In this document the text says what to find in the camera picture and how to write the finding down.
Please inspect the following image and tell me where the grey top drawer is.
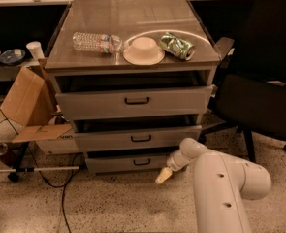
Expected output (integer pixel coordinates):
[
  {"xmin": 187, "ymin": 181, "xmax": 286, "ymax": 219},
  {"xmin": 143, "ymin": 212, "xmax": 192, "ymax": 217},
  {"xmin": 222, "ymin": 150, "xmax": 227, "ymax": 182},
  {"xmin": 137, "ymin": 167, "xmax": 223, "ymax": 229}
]
[{"xmin": 56, "ymin": 71, "xmax": 211, "ymax": 120}]

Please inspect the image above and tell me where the grey bottom drawer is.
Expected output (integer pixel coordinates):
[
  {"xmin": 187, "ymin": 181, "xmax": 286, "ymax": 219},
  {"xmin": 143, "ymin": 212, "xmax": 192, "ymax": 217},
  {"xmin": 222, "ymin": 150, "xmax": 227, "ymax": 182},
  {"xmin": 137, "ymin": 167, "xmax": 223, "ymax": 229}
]
[{"xmin": 85, "ymin": 146, "xmax": 177, "ymax": 174}]

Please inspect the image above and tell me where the white black pole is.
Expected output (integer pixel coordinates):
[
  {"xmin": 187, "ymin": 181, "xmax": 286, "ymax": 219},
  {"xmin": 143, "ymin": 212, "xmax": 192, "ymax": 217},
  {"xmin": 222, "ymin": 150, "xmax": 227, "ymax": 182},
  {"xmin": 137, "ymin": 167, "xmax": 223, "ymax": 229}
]
[{"xmin": 0, "ymin": 166, "xmax": 80, "ymax": 173}]

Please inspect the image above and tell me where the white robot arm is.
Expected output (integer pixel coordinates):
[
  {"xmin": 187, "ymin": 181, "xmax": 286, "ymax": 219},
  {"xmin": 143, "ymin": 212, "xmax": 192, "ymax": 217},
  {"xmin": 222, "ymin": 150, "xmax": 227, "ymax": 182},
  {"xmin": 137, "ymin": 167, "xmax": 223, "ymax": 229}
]
[{"xmin": 155, "ymin": 138, "xmax": 271, "ymax": 233}]

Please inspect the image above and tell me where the black floor cable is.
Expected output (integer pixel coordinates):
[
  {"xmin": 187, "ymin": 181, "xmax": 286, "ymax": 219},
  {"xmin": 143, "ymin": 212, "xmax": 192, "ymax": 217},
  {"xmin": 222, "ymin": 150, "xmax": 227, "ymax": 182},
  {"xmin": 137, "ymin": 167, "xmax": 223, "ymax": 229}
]
[{"xmin": 0, "ymin": 95, "xmax": 82, "ymax": 233}]

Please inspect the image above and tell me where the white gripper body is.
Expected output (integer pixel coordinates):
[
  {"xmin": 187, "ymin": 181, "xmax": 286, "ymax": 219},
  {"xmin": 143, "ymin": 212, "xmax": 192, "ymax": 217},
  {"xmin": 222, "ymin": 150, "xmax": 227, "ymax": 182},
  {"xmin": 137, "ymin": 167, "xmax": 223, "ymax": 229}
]
[{"xmin": 167, "ymin": 150, "xmax": 192, "ymax": 172}]

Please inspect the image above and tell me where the dark blue bowl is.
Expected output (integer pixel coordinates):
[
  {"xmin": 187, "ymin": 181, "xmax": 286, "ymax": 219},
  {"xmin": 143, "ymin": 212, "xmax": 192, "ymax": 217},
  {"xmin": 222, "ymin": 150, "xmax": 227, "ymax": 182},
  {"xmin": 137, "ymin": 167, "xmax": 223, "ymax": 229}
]
[{"xmin": 0, "ymin": 49, "xmax": 25, "ymax": 66}]

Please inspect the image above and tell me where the grey drawer cabinet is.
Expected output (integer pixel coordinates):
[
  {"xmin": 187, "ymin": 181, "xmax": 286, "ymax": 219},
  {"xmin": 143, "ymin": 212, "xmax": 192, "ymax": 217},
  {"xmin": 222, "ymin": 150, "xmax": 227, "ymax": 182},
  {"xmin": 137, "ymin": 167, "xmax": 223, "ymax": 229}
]
[{"xmin": 44, "ymin": 0, "xmax": 222, "ymax": 175}]

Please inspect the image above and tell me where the black office chair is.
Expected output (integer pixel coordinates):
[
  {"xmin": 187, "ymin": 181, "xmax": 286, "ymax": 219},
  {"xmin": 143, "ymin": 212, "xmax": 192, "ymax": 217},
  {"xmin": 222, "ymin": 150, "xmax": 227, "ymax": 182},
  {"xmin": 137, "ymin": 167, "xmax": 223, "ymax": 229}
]
[{"xmin": 199, "ymin": 0, "xmax": 286, "ymax": 162}]

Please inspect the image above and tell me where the open cardboard box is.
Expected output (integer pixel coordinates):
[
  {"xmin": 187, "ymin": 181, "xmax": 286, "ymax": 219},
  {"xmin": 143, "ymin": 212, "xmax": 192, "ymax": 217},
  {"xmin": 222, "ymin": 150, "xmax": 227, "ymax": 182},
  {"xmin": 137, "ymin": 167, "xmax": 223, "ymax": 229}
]
[{"xmin": 0, "ymin": 62, "xmax": 79, "ymax": 155}]

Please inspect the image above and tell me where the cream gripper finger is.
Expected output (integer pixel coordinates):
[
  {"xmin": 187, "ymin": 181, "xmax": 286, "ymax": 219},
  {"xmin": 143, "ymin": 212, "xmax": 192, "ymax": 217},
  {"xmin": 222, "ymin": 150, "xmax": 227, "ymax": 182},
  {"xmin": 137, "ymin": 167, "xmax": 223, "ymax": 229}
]
[{"xmin": 155, "ymin": 167, "xmax": 173, "ymax": 184}]

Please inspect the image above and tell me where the grey drawer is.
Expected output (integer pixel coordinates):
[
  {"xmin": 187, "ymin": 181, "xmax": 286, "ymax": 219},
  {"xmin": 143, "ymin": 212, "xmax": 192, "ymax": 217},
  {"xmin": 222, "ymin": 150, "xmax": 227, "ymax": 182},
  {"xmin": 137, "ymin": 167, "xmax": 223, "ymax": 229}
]
[
  {"xmin": 56, "ymin": 71, "xmax": 211, "ymax": 120},
  {"xmin": 85, "ymin": 146, "xmax": 177, "ymax": 174},
  {"xmin": 75, "ymin": 115, "xmax": 202, "ymax": 151}
]

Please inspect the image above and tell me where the grey middle drawer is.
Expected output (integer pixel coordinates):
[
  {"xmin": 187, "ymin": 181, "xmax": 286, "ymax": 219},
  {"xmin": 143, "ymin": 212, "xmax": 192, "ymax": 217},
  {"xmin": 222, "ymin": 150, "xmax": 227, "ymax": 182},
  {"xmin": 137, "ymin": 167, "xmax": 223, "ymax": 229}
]
[{"xmin": 75, "ymin": 115, "xmax": 202, "ymax": 151}]

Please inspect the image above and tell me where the crushed green soda can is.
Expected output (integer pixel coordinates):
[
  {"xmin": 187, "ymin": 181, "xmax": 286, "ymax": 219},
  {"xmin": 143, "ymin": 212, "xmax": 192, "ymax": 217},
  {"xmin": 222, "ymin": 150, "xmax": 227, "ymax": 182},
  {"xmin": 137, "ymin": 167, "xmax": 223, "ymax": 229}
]
[{"xmin": 159, "ymin": 32, "xmax": 195, "ymax": 61}]

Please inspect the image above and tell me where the clear plastic water bottle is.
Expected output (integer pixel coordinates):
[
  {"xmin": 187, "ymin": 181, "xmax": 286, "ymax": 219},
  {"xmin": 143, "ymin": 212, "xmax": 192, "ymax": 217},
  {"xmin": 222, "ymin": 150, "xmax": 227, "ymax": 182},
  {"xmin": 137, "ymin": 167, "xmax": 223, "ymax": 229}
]
[{"xmin": 72, "ymin": 32, "xmax": 123, "ymax": 54}]

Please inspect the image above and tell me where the white paper cup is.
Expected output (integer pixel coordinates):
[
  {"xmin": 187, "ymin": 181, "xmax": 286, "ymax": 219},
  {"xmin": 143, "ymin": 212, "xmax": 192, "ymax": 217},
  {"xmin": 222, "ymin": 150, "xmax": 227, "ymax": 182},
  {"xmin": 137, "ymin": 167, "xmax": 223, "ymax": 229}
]
[{"xmin": 26, "ymin": 41, "xmax": 45, "ymax": 60}]

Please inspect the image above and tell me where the white upturned paper bowl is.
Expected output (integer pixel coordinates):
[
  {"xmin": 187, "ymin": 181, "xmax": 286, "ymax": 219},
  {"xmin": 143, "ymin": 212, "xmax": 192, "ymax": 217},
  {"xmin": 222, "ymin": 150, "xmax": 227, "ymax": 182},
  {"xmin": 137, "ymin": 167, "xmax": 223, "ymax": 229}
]
[{"xmin": 123, "ymin": 37, "xmax": 165, "ymax": 65}]

